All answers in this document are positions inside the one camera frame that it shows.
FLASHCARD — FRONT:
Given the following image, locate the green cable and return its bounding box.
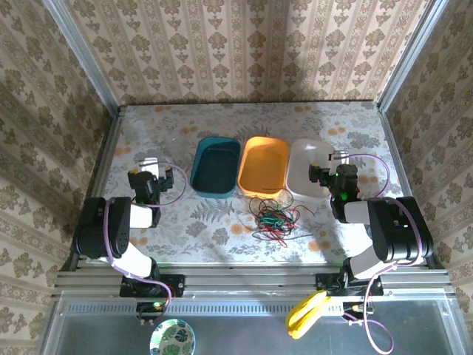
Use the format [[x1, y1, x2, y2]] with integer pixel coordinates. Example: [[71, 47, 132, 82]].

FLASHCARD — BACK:
[[256, 209, 297, 233]]

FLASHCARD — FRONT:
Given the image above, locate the black cable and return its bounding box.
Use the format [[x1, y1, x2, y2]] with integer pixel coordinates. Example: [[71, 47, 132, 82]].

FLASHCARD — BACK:
[[249, 186, 316, 242]]

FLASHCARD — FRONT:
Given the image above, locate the white plastic bin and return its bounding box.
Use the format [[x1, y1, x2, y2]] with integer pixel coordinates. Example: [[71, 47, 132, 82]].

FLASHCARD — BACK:
[[285, 138, 336, 203]]

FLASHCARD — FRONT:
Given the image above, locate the teal plastic bin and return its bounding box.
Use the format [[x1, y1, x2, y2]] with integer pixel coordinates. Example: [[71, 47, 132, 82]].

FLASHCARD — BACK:
[[189, 136, 242, 200]]

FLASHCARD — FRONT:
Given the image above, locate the orange plastic bin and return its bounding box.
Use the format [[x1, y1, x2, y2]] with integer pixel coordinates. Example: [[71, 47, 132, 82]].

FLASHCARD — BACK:
[[237, 135, 290, 196]]

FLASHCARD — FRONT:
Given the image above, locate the yellow bundle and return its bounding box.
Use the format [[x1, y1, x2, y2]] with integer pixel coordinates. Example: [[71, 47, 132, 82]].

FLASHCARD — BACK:
[[286, 290, 333, 339]]

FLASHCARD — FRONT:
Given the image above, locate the leaf pattern bowl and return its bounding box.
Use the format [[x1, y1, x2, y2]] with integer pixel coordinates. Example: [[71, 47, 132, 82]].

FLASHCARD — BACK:
[[149, 319, 196, 355]]

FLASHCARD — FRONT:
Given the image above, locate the metal tray shelf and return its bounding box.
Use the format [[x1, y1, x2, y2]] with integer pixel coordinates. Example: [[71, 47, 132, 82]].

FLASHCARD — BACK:
[[36, 291, 471, 355]]

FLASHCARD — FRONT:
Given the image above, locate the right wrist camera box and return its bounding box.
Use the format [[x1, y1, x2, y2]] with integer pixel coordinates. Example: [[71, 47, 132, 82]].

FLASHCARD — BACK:
[[327, 149, 351, 163]]

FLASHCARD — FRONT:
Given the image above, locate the aluminium table side rail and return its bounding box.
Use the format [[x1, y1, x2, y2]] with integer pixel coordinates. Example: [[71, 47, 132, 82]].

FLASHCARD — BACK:
[[375, 105, 445, 270], [61, 106, 126, 271]]

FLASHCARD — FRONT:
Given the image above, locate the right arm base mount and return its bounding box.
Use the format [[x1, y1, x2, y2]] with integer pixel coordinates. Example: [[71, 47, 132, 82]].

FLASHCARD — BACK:
[[316, 272, 384, 297]]

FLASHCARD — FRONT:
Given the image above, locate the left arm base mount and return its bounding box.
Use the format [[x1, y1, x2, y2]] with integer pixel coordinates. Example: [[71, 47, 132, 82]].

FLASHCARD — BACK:
[[120, 274, 186, 299]]

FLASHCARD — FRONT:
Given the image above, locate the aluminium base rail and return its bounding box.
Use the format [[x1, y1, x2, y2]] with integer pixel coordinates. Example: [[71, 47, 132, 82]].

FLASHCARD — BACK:
[[53, 264, 455, 297]]

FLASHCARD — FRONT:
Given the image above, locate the aluminium frame post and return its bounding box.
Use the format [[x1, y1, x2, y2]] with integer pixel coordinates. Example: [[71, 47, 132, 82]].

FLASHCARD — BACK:
[[41, 0, 122, 109], [375, 0, 451, 110]]

